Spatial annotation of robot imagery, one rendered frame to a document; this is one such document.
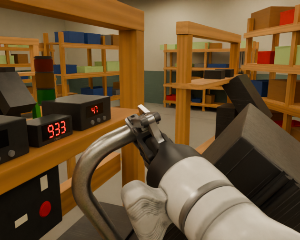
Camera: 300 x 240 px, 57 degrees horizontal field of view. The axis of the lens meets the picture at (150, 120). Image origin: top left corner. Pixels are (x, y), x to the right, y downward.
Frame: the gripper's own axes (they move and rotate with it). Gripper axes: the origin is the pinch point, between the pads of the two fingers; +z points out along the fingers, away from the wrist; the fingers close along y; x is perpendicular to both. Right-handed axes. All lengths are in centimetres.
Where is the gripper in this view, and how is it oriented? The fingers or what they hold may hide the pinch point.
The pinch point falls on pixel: (137, 132)
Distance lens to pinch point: 43.6
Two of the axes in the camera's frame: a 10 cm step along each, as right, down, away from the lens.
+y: -2.3, -8.2, -5.2
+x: -8.7, 4.1, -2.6
